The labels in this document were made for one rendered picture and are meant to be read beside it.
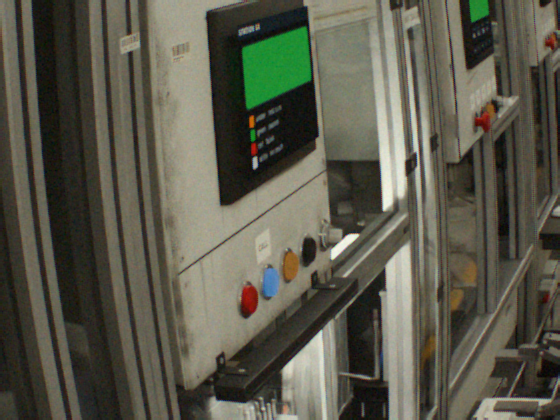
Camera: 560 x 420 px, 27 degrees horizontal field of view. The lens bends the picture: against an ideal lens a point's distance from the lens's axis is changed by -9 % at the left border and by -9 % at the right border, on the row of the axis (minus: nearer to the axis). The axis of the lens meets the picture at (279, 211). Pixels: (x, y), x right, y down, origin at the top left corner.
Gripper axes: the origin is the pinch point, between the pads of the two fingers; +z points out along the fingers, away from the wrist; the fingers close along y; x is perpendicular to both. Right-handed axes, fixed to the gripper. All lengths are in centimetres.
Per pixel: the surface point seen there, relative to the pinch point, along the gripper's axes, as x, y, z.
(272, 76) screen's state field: 41, 52, 18
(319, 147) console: 23, 40, 20
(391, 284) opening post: -18.4, 9.0, 25.0
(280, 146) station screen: 41, 44, 18
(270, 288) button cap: 43, 29, 19
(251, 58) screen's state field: 46, 55, 18
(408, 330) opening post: -18.4, 1.0, 22.2
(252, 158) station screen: 48, 44, 18
